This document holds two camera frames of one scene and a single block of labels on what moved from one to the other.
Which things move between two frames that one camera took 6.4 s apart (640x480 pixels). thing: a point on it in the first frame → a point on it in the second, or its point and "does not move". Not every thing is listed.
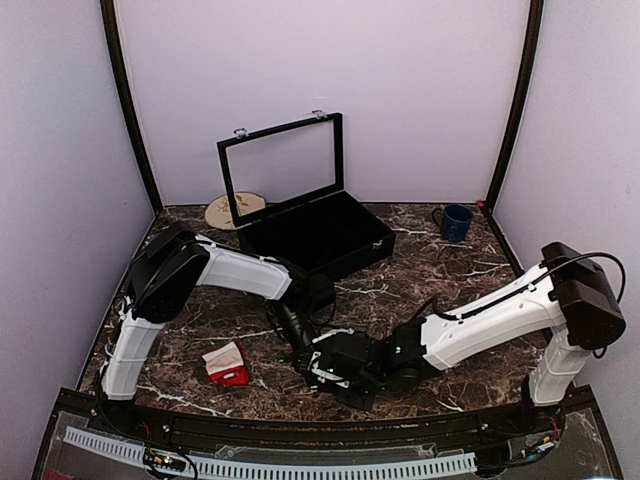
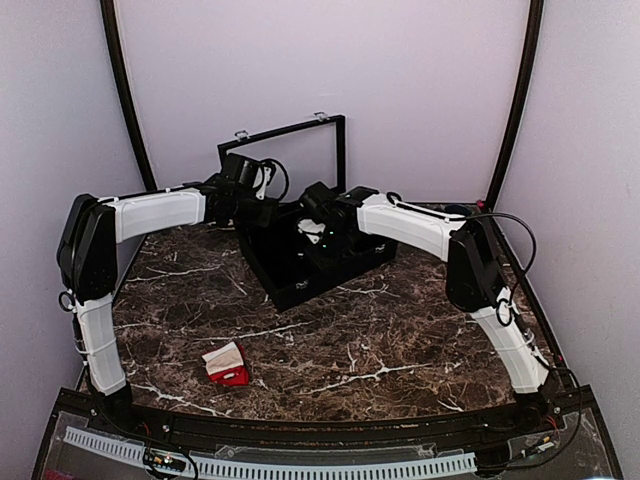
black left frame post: (127, 101) does not move
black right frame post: (535, 37) does not move
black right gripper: (362, 402) → (350, 249)
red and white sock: (226, 366) does not move
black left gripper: (298, 357) → (266, 216)
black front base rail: (325, 433) does not move
